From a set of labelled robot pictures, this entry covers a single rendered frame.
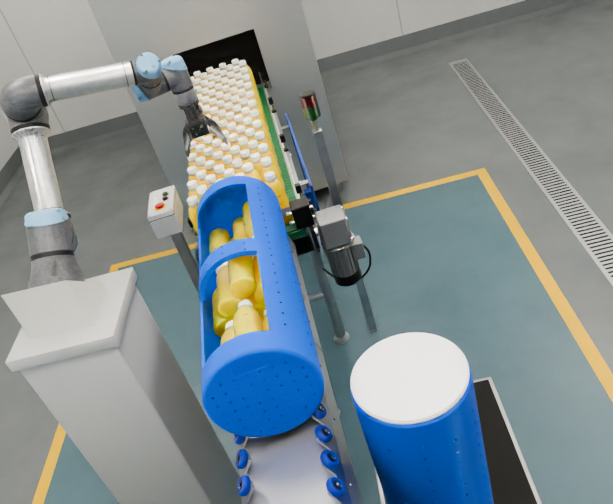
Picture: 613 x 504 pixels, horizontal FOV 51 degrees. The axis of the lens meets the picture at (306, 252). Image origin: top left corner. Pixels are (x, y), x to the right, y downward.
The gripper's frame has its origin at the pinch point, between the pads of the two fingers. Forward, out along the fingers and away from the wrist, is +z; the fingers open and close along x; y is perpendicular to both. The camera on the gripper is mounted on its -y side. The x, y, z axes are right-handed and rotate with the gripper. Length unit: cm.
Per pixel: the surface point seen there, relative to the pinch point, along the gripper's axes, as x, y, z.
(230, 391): -2, 111, 11
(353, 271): 38, 10, 65
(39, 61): -168, -415, 37
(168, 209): -20.8, 6.5, 14.4
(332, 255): 32, 8, 55
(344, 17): 116, -385, 77
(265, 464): -1, 116, 32
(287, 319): 15, 99, 5
